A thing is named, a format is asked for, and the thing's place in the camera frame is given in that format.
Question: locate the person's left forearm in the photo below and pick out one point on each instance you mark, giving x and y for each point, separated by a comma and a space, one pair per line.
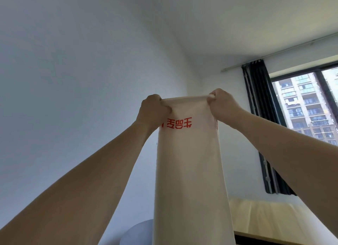
79, 189

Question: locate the wooden table with black legs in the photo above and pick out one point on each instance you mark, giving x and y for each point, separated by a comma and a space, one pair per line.
269, 218

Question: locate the cream towel with red band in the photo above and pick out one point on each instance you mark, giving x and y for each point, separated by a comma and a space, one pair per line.
190, 178

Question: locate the person's left hand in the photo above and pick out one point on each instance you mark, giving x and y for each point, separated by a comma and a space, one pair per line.
151, 112

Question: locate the grey plastic chair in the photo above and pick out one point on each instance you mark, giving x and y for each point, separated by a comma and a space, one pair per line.
140, 234

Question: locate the person's right forearm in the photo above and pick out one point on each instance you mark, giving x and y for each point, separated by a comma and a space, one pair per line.
298, 160

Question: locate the dark grey curtain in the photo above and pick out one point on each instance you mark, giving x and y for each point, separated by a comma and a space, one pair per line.
261, 99

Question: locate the person's right hand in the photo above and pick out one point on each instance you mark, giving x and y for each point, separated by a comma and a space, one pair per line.
225, 107

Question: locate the white curtain rod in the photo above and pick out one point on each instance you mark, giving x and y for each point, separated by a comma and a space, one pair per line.
277, 52

